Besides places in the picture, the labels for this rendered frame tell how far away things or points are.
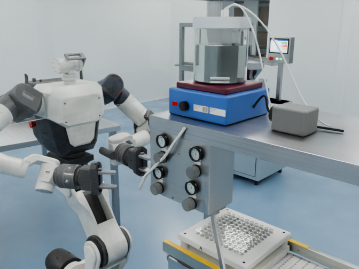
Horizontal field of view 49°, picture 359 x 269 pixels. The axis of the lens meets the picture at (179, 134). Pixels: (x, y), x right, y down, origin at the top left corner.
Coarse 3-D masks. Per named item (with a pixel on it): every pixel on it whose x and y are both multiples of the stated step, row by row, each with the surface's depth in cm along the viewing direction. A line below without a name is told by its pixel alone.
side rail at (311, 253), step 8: (296, 248) 120; (304, 248) 118; (312, 248) 117; (304, 256) 118; (312, 256) 116; (320, 256) 115; (328, 256) 113; (328, 264) 113; (336, 264) 112; (344, 264) 110; (352, 264) 110
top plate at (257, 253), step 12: (216, 216) 129; (228, 216) 129; (240, 216) 129; (192, 228) 121; (276, 228) 121; (192, 240) 115; (204, 240) 115; (264, 240) 115; (276, 240) 115; (216, 252) 109; (228, 252) 109; (252, 252) 109; (264, 252) 109; (228, 264) 106; (240, 264) 103; (252, 264) 104
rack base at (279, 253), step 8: (192, 248) 119; (280, 248) 119; (288, 248) 120; (200, 256) 115; (208, 256) 115; (272, 256) 115; (280, 256) 117; (216, 264) 111; (256, 264) 111; (264, 264) 111; (272, 264) 114
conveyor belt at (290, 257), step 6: (288, 252) 121; (282, 258) 118; (288, 258) 118; (294, 258) 118; (300, 258) 118; (276, 264) 115; (282, 264) 115; (288, 264) 115; (294, 264) 115; (300, 264) 115; (306, 264) 115; (312, 264) 116
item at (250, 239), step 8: (224, 224) 123; (232, 224) 123; (240, 224) 123; (248, 224) 123; (224, 232) 118; (232, 232) 118; (240, 232) 118; (248, 232) 118; (256, 232) 118; (264, 232) 118; (224, 240) 113; (232, 240) 113; (240, 240) 113; (248, 240) 113; (240, 248) 110
